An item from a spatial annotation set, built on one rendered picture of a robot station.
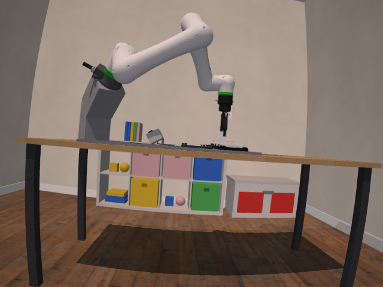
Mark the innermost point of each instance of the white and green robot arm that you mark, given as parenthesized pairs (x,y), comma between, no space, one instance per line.
(125,65)

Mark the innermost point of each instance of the grey operator panel with coloured buttons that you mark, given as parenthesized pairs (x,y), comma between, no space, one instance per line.
(155,136)

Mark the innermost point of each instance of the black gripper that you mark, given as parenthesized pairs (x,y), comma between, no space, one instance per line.
(223,126)

